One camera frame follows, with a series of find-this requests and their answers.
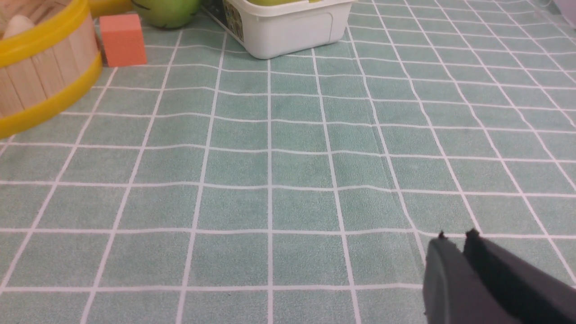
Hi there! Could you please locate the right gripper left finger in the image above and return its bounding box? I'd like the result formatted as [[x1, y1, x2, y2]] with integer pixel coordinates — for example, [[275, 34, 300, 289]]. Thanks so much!
[[423, 232, 520, 324]]

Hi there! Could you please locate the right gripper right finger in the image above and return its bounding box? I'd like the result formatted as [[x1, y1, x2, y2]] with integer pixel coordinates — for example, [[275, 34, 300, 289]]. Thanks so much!
[[463, 229, 576, 324]]

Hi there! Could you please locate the white dumpling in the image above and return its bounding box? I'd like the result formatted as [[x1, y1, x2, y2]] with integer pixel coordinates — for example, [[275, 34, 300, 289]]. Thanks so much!
[[2, 14, 36, 40]]

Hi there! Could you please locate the bamboo steamer tray yellow rim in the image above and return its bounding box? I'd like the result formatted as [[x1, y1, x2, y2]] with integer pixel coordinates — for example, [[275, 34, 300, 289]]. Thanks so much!
[[0, 0, 103, 138]]

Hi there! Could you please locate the green checkered tablecloth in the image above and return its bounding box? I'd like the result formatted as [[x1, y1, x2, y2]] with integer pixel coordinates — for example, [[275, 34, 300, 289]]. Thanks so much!
[[0, 0, 576, 324]]

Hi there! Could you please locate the green lidded white box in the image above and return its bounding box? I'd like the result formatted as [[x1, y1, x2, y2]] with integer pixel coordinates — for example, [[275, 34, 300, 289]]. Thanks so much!
[[201, 0, 353, 59]]

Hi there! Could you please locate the green toy apple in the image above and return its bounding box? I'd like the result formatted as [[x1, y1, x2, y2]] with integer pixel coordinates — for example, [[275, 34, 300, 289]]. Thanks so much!
[[130, 0, 201, 29]]

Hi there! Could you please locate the orange foam block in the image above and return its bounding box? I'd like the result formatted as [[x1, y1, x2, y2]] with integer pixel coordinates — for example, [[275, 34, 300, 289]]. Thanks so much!
[[99, 13, 148, 68]]

